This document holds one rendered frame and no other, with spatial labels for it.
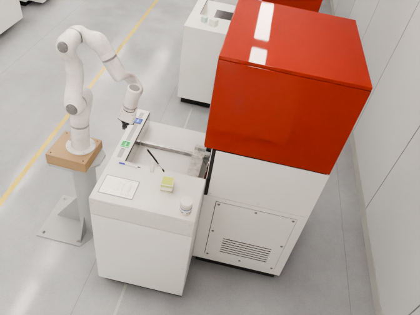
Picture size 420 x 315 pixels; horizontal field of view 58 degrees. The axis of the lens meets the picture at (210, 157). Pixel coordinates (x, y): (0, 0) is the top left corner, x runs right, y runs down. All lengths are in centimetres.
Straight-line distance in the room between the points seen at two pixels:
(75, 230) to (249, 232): 144
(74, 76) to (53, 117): 212
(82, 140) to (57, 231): 101
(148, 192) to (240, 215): 68
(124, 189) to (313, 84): 121
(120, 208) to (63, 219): 123
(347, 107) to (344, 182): 225
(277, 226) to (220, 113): 97
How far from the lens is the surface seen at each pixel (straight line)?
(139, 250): 256
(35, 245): 335
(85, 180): 284
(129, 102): 232
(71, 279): 313
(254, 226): 269
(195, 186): 236
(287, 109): 201
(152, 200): 226
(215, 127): 212
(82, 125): 253
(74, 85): 238
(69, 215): 340
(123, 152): 255
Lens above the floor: 271
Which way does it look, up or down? 43 degrees down
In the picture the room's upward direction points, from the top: 10 degrees clockwise
